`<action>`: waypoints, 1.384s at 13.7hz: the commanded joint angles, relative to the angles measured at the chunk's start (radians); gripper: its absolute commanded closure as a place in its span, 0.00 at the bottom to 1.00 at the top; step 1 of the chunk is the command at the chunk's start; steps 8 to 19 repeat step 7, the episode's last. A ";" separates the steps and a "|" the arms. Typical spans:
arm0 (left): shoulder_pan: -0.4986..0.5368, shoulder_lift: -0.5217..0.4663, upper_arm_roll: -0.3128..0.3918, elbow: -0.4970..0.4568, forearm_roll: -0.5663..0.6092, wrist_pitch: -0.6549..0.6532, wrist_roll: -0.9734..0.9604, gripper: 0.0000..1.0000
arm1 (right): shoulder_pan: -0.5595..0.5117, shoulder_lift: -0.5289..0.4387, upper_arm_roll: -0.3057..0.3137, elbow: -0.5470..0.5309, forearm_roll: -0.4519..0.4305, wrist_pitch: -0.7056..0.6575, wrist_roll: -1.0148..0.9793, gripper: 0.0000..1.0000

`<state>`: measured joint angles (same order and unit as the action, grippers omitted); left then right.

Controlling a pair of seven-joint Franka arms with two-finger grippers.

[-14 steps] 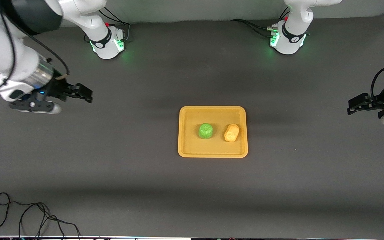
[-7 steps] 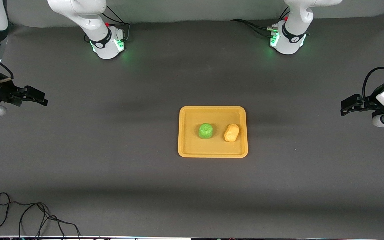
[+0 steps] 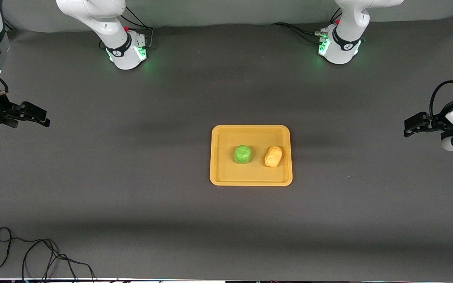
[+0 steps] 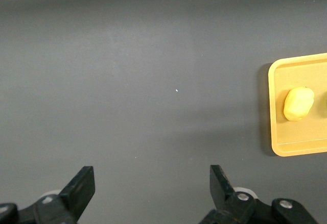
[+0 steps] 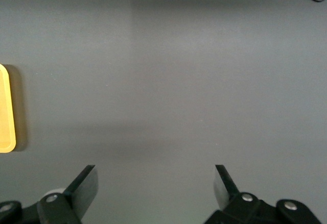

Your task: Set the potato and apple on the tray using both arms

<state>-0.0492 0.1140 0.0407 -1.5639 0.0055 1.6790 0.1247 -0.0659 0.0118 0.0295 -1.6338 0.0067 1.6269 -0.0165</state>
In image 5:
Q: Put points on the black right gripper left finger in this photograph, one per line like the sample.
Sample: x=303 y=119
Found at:
x=76 y=198

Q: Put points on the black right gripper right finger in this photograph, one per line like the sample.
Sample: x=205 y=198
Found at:
x=242 y=208

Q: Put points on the yellow rectangular plastic tray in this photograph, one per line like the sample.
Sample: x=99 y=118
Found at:
x=5 y=106

